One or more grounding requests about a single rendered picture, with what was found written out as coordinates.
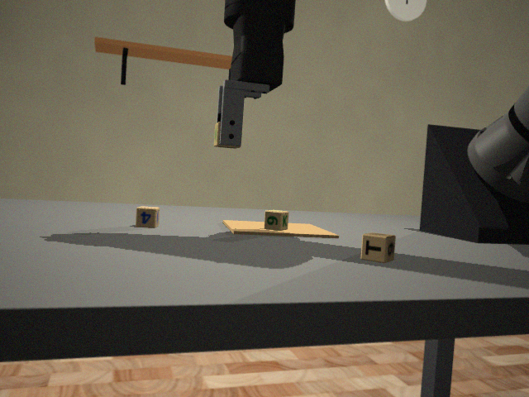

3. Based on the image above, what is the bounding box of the tan flat mat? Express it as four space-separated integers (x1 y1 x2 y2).
223 220 339 238

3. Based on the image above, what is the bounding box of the tan wooden letter block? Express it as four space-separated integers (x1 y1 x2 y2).
361 232 396 263
214 122 240 149
264 210 288 231
136 206 160 228

